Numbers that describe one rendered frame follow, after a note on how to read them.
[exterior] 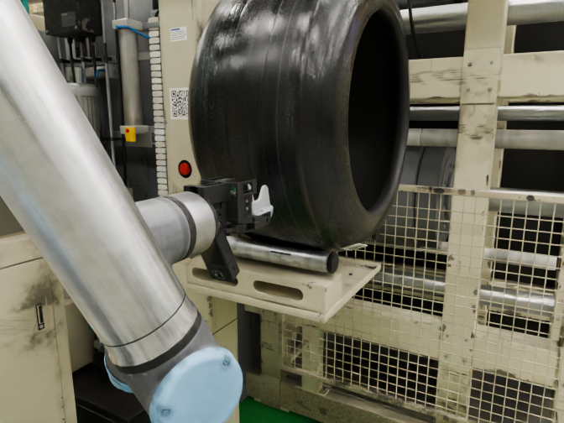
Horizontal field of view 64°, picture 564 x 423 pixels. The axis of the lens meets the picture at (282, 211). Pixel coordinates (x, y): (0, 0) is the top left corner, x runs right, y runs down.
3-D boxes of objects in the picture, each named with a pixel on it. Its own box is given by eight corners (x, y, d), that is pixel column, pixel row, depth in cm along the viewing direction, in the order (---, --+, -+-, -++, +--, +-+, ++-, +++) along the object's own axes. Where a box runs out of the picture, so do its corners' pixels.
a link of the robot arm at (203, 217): (197, 266, 59) (144, 255, 63) (220, 256, 63) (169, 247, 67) (195, 199, 57) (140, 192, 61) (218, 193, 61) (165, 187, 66)
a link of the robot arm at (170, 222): (70, 293, 53) (57, 209, 51) (148, 263, 63) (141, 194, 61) (125, 305, 48) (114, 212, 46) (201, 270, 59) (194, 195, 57)
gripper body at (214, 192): (260, 179, 71) (213, 189, 61) (260, 231, 73) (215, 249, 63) (221, 175, 75) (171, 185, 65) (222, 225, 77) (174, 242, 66)
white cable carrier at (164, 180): (158, 206, 121) (147, 18, 111) (171, 203, 125) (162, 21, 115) (170, 207, 119) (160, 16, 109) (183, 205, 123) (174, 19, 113)
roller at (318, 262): (203, 250, 109) (191, 248, 105) (207, 232, 109) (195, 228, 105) (336, 275, 92) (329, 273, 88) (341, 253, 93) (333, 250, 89)
